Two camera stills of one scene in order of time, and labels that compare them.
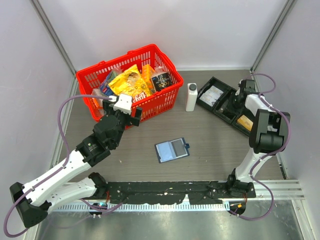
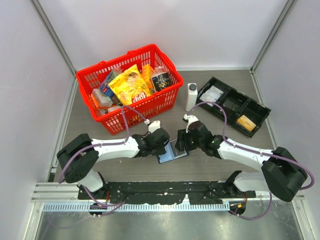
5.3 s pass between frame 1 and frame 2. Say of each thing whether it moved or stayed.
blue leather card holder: stayed
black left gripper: moved
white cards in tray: stayed
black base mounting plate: stayed
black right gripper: moved
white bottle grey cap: stayed
